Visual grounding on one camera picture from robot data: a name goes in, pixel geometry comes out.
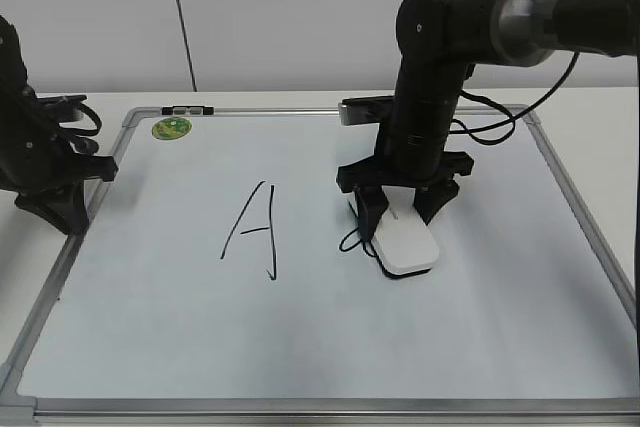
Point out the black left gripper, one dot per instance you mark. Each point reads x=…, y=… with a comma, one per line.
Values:
x=59, y=200

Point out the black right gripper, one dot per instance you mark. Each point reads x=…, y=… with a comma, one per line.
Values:
x=369, y=174

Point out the white board eraser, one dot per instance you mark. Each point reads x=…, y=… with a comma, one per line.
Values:
x=402, y=245

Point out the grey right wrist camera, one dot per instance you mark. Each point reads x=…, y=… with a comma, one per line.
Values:
x=365, y=110

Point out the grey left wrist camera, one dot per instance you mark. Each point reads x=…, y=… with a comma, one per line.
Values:
x=62, y=109

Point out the black and silver frame clip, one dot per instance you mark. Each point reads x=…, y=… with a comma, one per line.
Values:
x=182, y=110

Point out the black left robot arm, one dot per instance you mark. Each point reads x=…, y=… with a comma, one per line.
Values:
x=47, y=146

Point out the white board with grey frame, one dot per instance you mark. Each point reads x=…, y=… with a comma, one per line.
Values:
x=221, y=281

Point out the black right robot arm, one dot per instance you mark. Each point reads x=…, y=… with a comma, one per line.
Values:
x=440, y=42

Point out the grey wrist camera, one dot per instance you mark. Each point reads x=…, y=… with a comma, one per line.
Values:
x=365, y=110
x=62, y=109

